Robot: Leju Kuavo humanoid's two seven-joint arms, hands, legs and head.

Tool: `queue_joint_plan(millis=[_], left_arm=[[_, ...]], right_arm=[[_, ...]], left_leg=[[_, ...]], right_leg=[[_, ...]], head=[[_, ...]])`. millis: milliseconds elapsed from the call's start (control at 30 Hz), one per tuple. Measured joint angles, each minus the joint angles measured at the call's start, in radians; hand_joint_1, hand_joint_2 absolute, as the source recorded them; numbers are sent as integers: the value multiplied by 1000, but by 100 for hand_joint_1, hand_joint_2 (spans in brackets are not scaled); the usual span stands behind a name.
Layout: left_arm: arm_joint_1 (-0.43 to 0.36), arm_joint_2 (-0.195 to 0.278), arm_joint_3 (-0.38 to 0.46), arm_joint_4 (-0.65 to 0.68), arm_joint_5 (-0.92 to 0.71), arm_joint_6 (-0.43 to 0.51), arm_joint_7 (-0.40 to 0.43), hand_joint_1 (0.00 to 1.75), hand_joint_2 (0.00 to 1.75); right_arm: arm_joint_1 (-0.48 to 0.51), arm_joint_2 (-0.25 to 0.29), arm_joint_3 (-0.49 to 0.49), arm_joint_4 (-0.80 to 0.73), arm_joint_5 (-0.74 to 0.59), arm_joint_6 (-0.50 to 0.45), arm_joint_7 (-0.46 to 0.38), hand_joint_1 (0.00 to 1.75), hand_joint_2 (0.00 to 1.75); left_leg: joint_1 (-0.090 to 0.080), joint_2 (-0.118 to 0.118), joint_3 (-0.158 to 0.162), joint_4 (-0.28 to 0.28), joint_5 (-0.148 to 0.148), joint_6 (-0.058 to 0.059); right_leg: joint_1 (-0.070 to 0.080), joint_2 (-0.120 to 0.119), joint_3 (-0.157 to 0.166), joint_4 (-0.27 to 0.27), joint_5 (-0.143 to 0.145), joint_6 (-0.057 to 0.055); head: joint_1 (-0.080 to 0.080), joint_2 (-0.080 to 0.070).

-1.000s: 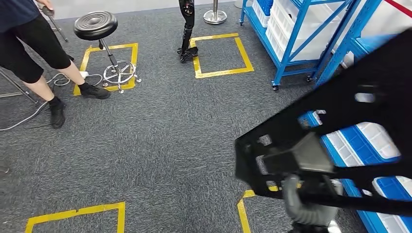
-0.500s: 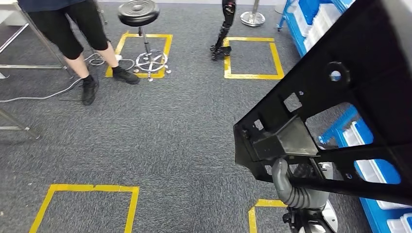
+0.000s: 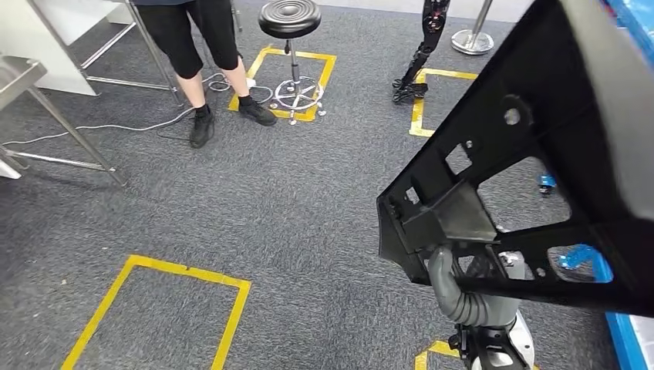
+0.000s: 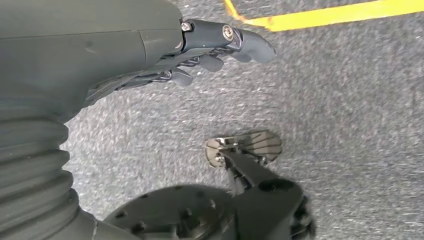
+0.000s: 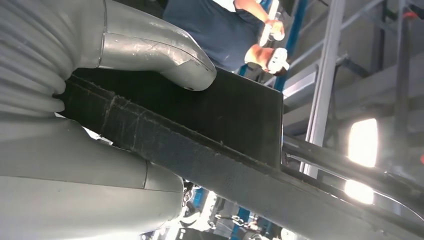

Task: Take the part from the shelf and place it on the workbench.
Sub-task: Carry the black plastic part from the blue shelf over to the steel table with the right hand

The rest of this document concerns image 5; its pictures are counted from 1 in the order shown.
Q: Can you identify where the person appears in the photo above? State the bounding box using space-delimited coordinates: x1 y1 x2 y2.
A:
162 0 290 78

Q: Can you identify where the grey steel column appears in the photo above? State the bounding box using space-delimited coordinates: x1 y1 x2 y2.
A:
299 0 348 180

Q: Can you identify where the bright ceiling light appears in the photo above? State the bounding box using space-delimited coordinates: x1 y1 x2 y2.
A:
347 118 379 169

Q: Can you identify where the blue steel post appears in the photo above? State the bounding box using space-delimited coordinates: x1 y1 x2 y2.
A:
274 0 310 93

